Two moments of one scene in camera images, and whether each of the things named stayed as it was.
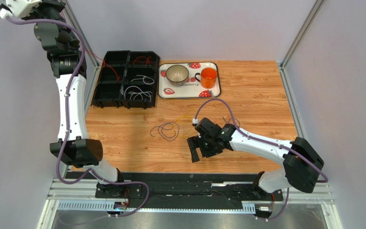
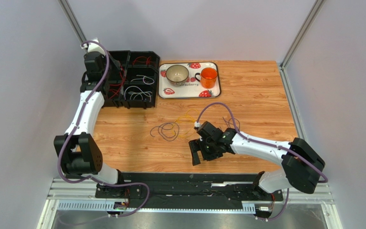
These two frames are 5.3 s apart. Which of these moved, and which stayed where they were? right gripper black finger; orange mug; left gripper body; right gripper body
Moved: left gripper body
Stayed: right gripper body; orange mug; right gripper black finger
